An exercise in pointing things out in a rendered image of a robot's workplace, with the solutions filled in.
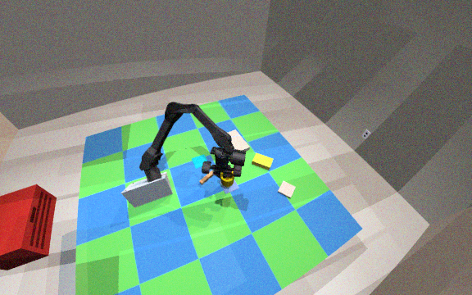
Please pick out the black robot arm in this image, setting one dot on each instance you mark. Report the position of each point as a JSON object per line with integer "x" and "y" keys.
{"x": 223, "y": 154}

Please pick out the yellow rectangular block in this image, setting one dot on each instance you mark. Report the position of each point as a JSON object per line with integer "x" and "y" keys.
{"x": 262, "y": 161}

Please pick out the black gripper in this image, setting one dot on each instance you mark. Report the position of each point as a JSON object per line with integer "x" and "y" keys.
{"x": 217, "y": 169}

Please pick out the yellow cup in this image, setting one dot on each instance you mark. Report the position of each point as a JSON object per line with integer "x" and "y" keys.
{"x": 229, "y": 182}

